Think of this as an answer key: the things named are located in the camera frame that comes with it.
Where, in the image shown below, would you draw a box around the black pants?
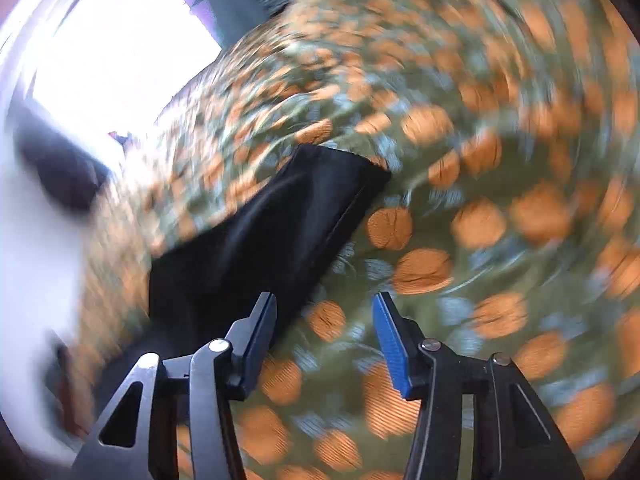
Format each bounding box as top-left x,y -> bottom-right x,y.
144,145 -> 390,358

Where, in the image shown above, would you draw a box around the dark bag by window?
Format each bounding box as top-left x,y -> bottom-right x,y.
14,129 -> 111,214

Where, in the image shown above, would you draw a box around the green orange patterned bedspread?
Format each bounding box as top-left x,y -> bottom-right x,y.
70,0 -> 639,479

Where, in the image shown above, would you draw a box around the bright window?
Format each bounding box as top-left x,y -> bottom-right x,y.
29,0 -> 220,169

